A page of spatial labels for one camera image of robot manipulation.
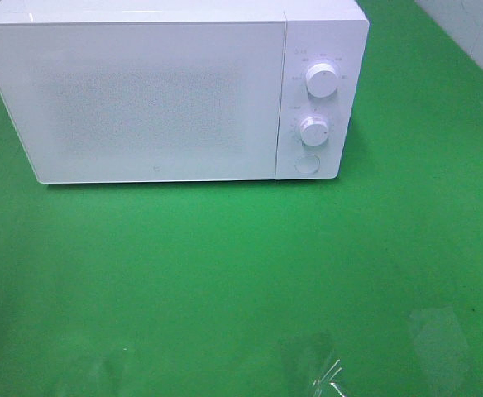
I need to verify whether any white microwave door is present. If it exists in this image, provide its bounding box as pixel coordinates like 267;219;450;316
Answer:
0;22;285;184

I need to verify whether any white microwave oven body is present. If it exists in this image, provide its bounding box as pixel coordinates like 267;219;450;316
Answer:
0;1;369;180

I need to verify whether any white microwave knob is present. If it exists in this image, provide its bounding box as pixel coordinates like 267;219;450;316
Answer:
305;60;339;98
299;116;330;146

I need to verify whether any round white door release button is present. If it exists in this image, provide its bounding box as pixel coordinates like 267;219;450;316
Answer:
295;154;320;175

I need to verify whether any clear tape strip on table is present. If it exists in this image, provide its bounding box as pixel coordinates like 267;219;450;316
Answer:
309;359;347;397

